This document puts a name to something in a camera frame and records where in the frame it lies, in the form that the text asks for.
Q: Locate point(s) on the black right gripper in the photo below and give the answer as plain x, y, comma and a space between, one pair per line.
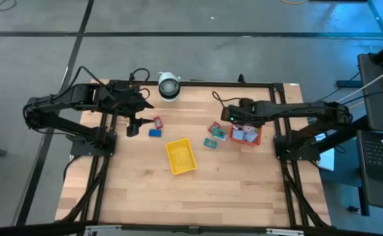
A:
244, 113

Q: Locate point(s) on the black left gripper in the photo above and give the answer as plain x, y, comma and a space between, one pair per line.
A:
133, 101

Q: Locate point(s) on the red small box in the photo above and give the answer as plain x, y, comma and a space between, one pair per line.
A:
212, 126
158, 122

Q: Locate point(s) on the blue small box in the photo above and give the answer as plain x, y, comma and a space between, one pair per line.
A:
154, 132

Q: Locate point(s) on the grey small box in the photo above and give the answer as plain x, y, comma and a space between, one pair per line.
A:
238, 134

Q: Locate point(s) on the purple white small box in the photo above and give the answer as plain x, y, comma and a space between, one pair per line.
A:
251, 136

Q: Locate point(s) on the teal small box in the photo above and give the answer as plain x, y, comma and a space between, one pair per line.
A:
210, 143
218, 132

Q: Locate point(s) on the yellow plastic basket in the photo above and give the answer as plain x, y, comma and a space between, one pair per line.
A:
181, 157

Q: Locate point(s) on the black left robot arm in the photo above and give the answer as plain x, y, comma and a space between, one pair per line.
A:
80, 95

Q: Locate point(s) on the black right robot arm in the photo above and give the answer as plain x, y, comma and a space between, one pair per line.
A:
296, 109

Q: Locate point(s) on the pink white small item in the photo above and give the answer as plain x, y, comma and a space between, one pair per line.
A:
249, 128

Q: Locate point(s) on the orange plastic basket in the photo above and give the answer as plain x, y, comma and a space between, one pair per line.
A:
244, 143

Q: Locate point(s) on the white flat box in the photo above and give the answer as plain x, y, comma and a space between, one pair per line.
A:
223, 139

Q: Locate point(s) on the white paper sheet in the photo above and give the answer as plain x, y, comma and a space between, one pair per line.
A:
327, 160

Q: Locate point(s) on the black metal crossbar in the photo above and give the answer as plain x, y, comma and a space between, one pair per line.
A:
191, 229

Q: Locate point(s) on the black laptop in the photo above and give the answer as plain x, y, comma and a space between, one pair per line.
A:
381, 154

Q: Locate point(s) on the black floor plug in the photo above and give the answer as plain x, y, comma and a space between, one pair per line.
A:
353, 209

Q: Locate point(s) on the white cylindrical camera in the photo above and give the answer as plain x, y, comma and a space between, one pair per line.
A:
168, 86

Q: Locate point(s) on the black aluminium table frame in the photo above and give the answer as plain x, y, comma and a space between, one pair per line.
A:
211, 84

